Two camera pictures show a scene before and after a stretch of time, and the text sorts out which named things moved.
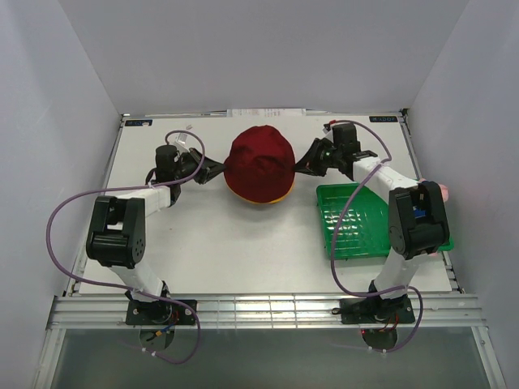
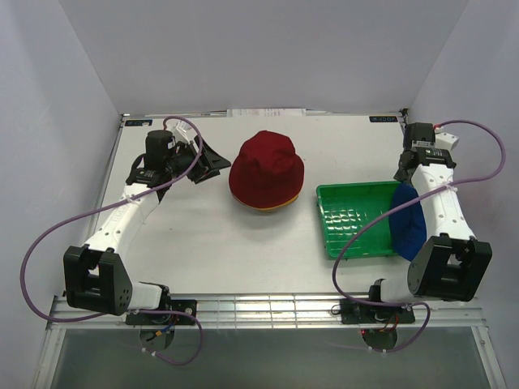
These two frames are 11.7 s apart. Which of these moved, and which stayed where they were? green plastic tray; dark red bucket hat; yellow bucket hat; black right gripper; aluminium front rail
Moved: dark red bucket hat; yellow bucket hat; black right gripper
Stayed: aluminium front rail; green plastic tray
